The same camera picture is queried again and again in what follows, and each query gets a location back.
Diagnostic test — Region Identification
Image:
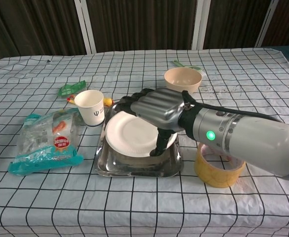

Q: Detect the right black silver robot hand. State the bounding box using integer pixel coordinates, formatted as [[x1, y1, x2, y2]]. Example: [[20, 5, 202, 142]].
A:
[[116, 87, 187, 158]]

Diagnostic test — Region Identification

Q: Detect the beige bowl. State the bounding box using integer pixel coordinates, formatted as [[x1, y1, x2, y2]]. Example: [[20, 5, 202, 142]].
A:
[[164, 68, 203, 94]]

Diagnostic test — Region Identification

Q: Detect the white paper plate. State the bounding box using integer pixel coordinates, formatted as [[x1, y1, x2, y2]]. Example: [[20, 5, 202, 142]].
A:
[[105, 110, 178, 158]]

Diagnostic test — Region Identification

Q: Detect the white paper cup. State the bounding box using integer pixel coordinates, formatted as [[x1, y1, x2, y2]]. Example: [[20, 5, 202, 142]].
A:
[[74, 89, 106, 128]]

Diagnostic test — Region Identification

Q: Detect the metal tray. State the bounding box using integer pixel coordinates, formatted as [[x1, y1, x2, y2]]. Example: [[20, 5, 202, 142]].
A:
[[94, 99, 184, 178]]

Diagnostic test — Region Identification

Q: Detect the green small brush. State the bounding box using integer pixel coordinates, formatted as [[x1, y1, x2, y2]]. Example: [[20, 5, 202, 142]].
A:
[[172, 60, 204, 74]]

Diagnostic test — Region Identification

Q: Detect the yellow rubber chicken toy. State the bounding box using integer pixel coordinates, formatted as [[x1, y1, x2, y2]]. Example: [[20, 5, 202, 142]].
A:
[[66, 95, 114, 107]]

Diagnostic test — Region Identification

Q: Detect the dark brown curtain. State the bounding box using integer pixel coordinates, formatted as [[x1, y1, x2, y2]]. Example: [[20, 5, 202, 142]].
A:
[[0, 0, 289, 69]]

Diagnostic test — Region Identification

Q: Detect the green snack packet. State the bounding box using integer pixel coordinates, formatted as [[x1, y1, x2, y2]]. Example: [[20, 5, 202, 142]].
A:
[[57, 80, 87, 98]]

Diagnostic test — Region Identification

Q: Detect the yellow clear tape roll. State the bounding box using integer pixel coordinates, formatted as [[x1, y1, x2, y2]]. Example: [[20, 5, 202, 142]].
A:
[[194, 142, 247, 189]]

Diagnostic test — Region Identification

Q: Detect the checkered light blue tablecloth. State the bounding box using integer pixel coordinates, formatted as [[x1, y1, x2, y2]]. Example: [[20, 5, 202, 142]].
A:
[[0, 47, 289, 237]]

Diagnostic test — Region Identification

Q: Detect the teal clear snack bag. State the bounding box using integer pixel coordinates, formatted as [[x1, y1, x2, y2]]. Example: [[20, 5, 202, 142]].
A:
[[7, 108, 85, 176]]

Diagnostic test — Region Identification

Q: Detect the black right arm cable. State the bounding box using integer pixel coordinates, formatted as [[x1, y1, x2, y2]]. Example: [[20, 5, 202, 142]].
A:
[[182, 90, 282, 122]]

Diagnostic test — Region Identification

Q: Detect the white metal frame post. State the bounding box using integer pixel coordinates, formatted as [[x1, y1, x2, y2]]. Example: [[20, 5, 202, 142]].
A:
[[74, 0, 97, 54], [191, 0, 211, 50], [254, 0, 280, 47]]

